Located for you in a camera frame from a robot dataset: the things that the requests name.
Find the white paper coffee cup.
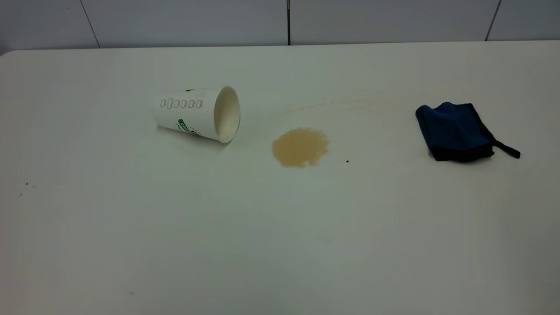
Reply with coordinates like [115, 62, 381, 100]
[152, 86, 241, 144]

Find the blue and black cloth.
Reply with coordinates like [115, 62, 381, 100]
[415, 102, 521, 163]

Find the brown coffee spill puddle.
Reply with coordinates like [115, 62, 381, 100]
[271, 127, 330, 169]

